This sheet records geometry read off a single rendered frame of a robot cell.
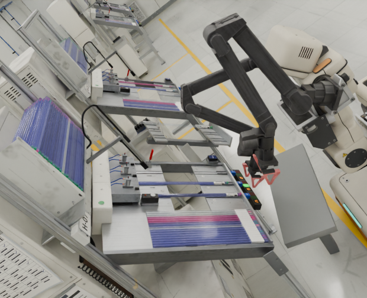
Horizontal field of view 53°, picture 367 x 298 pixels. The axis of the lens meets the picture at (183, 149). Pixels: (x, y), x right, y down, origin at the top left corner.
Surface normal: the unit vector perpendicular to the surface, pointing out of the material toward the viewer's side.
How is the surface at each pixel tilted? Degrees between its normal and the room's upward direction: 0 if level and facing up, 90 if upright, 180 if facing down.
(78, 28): 90
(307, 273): 0
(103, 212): 90
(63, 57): 90
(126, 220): 43
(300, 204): 0
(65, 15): 90
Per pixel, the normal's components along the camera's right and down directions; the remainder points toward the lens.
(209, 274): -0.55, -0.66
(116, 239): 0.14, -0.88
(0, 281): 0.18, 0.52
